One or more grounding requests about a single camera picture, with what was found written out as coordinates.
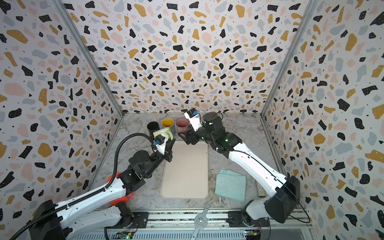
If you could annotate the beige tray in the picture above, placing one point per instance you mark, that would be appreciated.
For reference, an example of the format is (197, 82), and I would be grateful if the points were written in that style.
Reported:
(187, 175)

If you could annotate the light green mug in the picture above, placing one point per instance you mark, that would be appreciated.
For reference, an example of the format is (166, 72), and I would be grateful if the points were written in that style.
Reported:
(166, 133)

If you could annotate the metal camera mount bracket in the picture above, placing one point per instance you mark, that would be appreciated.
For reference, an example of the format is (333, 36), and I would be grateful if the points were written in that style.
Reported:
(201, 221)

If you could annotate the red fish plush toy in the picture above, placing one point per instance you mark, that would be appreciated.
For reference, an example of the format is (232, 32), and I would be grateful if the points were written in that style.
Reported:
(124, 199)

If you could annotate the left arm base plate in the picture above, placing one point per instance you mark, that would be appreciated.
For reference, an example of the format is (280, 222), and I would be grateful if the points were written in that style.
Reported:
(138, 220)

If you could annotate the teal cloth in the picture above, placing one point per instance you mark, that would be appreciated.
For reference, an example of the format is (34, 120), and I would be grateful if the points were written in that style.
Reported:
(230, 184)

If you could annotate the pink mug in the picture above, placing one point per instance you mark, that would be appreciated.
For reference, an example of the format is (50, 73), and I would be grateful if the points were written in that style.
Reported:
(182, 125)

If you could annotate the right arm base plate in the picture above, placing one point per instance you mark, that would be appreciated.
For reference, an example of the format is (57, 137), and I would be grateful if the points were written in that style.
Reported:
(239, 219)

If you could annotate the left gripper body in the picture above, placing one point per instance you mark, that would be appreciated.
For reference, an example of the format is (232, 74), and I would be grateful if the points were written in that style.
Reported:
(166, 154)

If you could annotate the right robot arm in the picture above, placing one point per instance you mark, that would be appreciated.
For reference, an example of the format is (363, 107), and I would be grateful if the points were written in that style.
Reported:
(283, 192)

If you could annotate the glitter bottle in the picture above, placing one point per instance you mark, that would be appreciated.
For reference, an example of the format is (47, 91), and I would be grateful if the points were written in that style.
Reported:
(260, 190)

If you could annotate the light blue mug yellow inside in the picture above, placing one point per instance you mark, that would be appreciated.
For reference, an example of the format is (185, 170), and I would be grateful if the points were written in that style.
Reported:
(170, 124)

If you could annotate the black mug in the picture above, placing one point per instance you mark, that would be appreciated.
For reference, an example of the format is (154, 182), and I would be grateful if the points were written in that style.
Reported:
(152, 127)

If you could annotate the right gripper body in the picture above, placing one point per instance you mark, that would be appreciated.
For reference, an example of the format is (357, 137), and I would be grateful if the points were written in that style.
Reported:
(191, 135)

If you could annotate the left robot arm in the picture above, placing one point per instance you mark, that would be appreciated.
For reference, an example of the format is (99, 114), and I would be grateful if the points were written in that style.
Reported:
(74, 217)

